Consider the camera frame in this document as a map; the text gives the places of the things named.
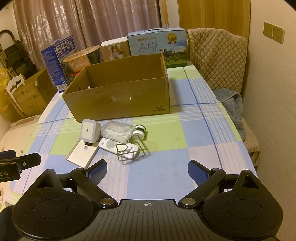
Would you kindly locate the black folding ladder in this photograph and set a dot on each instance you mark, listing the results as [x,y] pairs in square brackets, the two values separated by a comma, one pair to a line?
[16,59]

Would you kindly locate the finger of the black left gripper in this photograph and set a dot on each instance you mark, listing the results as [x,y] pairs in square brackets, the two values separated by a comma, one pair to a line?
[29,160]

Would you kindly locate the wire metal rack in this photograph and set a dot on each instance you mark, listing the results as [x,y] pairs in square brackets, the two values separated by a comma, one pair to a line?
[142,150]

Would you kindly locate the beige wall socket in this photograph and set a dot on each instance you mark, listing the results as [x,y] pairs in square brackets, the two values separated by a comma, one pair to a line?
[278,34]
[268,30]

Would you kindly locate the white product box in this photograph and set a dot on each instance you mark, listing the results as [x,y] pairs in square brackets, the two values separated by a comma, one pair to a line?
[115,49]

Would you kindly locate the grey towel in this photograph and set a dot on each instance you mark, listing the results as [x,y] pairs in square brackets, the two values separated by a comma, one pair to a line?
[232,102]

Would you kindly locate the brown cardboard box on floor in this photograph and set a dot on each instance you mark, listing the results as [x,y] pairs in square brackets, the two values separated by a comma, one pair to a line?
[30,96]

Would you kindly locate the white remote control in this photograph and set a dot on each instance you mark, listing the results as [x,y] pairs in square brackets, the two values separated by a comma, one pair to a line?
[122,150]

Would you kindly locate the pink curtain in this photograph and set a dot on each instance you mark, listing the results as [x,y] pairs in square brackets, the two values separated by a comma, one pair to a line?
[41,23]

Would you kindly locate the plaid tablecloth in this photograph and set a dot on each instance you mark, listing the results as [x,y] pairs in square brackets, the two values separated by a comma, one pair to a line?
[197,128]

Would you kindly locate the white square night light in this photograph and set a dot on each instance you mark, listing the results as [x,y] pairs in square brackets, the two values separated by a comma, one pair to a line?
[90,131]

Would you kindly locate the light blue milk carton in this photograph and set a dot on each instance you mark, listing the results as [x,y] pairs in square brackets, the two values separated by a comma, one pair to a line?
[171,42]

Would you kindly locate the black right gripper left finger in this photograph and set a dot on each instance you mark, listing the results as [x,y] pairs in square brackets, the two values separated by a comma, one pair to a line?
[85,182]

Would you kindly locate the green white balm jar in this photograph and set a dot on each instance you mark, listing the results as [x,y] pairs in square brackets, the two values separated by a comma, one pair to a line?
[139,132]

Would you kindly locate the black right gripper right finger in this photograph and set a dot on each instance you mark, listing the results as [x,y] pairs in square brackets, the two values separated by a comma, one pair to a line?
[210,183]

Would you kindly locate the yellow plastic bag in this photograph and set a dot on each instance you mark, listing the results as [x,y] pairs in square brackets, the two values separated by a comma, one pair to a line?
[6,111]

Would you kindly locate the orange instant noodle bowl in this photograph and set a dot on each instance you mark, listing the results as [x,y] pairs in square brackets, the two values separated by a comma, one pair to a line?
[83,58]

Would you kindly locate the open brown cardboard box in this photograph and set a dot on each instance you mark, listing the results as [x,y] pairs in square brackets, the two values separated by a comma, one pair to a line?
[128,87]

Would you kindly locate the clear floss pick box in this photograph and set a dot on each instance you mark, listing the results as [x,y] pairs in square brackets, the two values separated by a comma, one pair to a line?
[116,131]

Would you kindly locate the beige quilted chair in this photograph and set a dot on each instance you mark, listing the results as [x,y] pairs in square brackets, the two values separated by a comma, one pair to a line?
[220,57]

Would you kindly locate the dark blue milk carton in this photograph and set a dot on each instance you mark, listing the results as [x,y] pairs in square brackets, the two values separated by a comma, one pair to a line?
[53,57]

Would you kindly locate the white flat card box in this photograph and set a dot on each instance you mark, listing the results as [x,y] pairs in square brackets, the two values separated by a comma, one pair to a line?
[82,153]

